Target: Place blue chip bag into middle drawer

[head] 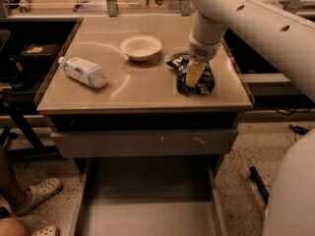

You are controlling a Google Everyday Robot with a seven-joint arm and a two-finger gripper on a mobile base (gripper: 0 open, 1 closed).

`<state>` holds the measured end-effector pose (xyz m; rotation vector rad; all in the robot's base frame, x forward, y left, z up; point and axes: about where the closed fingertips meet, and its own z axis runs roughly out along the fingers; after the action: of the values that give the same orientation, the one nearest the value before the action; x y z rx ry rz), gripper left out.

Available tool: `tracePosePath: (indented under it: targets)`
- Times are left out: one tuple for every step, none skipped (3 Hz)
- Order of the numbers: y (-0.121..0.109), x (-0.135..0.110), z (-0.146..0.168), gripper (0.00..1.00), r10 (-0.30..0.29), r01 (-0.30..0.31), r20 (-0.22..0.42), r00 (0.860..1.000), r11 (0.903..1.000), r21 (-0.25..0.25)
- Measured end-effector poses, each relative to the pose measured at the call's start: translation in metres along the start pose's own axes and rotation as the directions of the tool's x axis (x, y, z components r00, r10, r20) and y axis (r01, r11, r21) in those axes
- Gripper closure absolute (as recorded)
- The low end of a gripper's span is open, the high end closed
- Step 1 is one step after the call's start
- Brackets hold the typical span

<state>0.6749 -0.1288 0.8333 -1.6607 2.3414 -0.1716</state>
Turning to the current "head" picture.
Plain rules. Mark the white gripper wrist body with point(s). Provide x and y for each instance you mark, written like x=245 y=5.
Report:
x=204 y=52

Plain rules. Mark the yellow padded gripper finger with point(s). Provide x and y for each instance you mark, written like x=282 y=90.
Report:
x=195 y=70

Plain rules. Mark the blue chip bag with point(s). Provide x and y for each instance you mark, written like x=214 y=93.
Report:
x=178 y=62

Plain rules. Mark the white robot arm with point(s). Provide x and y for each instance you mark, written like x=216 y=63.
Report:
x=287 y=42

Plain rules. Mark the closed top drawer front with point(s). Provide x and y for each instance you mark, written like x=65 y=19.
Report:
x=144 y=143

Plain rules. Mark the grey drawer cabinet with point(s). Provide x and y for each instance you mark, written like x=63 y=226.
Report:
x=139 y=95

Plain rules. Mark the open middle drawer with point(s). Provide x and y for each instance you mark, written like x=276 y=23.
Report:
x=149 y=196

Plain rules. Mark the white paper bowl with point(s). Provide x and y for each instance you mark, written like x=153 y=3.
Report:
x=140 y=48

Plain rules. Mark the clear plastic water bottle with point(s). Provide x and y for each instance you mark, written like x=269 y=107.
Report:
x=83 y=71

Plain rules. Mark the black power plug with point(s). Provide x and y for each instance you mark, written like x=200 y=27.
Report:
x=298 y=129

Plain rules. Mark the black stand leg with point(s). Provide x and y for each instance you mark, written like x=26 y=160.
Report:
x=255 y=177

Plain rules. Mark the dark box on shelf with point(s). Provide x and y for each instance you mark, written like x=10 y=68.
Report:
x=39 y=56

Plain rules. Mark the black chair left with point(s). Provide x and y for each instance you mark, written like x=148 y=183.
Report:
x=16 y=113

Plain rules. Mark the white clog shoe upper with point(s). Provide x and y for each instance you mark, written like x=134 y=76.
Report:
x=38 y=194

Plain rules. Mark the white clog shoe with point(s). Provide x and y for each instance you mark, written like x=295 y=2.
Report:
x=38 y=194
x=50 y=230

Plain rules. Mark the white clog shoe lower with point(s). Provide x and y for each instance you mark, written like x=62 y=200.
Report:
x=50 y=230

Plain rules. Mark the person's leg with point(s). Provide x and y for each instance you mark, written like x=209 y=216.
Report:
x=9 y=187

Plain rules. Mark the person's knee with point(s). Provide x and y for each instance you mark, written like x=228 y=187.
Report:
x=10 y=226

